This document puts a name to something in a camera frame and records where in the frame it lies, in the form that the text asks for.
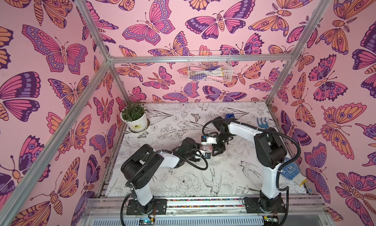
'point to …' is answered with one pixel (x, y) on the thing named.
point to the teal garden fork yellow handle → (263, 125)
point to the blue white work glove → (291, 171)
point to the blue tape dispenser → (227, 116)
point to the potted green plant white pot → (135, 115)
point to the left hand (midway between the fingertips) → (201, 145)
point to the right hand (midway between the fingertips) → (214, 148)
